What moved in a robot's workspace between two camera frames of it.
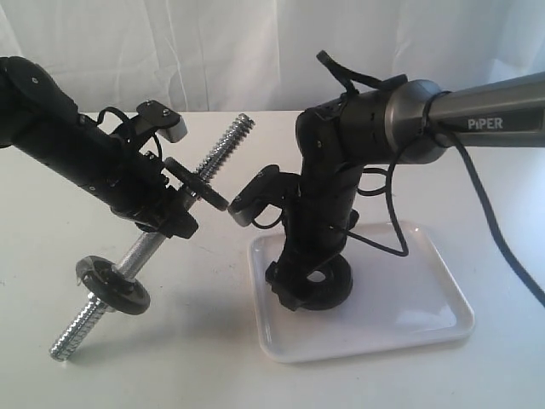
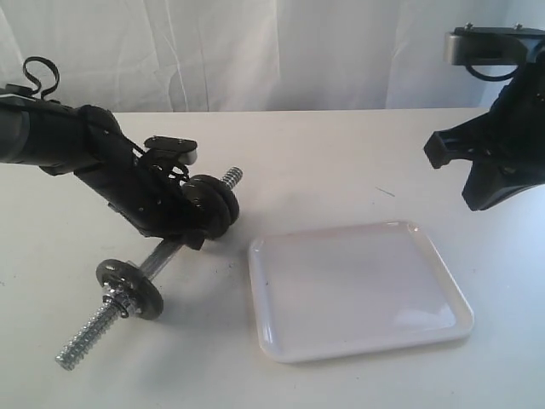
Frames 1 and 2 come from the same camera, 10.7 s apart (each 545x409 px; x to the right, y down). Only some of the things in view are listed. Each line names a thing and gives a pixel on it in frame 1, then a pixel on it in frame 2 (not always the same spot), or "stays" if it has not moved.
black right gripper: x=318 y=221 → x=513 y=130
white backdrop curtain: x=261 y=55 stays
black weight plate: x=321 y=296 → x=205 y=212
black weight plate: x=196 y=183 → x=224 y=190
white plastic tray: x=403 y=296 stays
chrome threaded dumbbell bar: x=96 y=304 → x=118 y=301
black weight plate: x=106 y=280 → x=141 y=296
